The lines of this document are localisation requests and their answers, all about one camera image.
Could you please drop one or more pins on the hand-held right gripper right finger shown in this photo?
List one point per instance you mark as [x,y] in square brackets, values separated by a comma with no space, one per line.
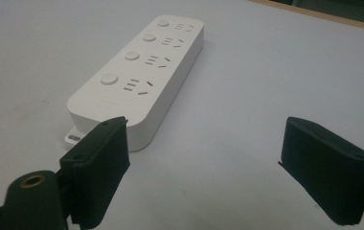
[325,172]

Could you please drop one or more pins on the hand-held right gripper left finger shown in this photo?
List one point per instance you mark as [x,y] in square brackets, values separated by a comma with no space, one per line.
[98,166]

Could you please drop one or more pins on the white power strip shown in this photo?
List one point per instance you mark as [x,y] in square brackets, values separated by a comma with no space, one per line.
[138,83]

